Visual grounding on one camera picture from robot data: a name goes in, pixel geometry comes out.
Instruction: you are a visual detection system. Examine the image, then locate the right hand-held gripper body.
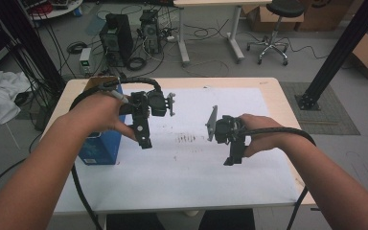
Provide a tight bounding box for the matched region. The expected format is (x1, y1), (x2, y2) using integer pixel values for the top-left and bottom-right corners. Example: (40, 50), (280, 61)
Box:
(205, 104), (247, 145)

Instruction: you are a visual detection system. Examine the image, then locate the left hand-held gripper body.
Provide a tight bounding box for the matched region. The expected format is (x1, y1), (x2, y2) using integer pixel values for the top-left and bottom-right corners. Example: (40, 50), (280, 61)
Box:
(129, 89), (176, 125)

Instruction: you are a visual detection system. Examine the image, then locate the blue cardboard box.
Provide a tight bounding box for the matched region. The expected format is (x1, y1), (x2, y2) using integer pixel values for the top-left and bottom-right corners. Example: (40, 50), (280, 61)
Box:
(78, 76), (127, 167)

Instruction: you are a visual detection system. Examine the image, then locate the person's right hand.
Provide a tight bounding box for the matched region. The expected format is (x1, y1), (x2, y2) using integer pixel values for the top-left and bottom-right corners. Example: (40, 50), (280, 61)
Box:
(239, 113), (289, 158)

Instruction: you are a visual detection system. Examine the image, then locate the person's left hand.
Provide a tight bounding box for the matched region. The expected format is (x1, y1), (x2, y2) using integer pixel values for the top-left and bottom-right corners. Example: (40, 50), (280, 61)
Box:
(71, 91), (139, 142)

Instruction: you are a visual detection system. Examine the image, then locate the light wooden table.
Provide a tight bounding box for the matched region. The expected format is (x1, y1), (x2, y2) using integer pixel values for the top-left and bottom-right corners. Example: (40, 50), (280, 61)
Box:
(41, 77), (317, 217)

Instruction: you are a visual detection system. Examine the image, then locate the large black computer tower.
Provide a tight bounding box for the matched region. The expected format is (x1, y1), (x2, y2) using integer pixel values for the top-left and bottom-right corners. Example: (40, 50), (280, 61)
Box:
(99, 12), (135, 69)

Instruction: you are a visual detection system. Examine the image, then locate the small black computer tower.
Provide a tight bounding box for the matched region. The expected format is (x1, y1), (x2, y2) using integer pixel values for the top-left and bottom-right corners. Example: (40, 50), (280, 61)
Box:
(139, 9), (163, 56)

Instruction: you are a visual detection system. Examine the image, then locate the white power supply unit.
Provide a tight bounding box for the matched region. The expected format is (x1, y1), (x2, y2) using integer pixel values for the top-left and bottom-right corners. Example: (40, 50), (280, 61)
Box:
(79, 47), (93, 77)

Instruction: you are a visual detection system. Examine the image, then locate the grey floor mat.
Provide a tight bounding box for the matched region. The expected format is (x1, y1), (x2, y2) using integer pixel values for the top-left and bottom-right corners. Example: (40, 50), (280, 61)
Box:
(279, 81), (362, 136)

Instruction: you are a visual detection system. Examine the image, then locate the white-legged desk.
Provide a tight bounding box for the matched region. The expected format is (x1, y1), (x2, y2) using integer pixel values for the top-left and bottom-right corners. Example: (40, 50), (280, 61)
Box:
(172, 0), (273, 65)

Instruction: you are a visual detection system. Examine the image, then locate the black swivel stool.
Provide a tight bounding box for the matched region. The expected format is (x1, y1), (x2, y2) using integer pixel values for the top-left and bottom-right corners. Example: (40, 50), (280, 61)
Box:
(246, 0), (307, 67)

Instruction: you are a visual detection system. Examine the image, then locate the round white table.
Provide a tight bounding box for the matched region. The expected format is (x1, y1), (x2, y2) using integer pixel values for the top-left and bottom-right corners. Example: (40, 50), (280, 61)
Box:
(28, 0), (84, 21)

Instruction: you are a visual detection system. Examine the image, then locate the thick black left gripper cable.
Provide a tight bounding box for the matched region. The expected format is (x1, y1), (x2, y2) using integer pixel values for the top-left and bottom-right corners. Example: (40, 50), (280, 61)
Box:
(69, 76), (163, 230)

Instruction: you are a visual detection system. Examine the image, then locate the thick black gripper cable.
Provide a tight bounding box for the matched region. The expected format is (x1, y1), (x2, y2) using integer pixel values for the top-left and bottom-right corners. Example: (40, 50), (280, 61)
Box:
(243, 126), (317, 230)
(69, 76), (163, 230)

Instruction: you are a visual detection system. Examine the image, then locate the grey cable plug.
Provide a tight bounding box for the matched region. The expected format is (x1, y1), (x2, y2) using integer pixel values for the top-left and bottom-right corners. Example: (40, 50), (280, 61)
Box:
(103, 85), (130, 105)

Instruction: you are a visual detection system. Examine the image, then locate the coiled black cable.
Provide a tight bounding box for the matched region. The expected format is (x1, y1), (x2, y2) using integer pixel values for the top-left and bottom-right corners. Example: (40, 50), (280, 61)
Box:
(66, 41), (89, 55)
(126, 57), (148, 72)

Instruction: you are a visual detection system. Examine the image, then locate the thick black right gripper cable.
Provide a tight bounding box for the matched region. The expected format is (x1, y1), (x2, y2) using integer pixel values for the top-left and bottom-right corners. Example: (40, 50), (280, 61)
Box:
(243, 126), (317, 230)

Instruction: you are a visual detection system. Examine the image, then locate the black frame with cables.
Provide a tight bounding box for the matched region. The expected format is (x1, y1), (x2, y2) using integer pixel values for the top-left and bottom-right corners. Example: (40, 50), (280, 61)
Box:
(0, 0), (67, 91)

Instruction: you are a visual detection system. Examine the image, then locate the black aluminium post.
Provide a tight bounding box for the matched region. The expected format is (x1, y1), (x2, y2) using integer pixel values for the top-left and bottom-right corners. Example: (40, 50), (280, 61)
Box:
(295, 0), (368, 111)

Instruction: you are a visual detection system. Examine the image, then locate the thin black cable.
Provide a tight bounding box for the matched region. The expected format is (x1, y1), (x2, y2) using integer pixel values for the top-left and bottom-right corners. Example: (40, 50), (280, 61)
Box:
(0, 157), (27, 213)

